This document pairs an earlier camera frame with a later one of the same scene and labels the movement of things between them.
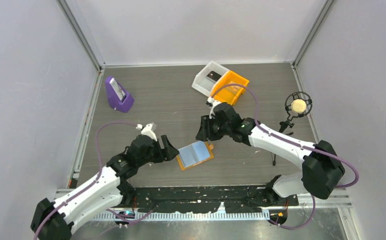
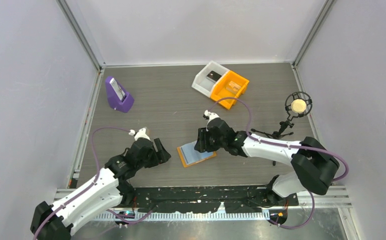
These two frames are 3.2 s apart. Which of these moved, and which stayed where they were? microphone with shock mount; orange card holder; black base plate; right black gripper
Moved: right black gripper
Stayed: black base plate; microphone with shock mount; orange card holder
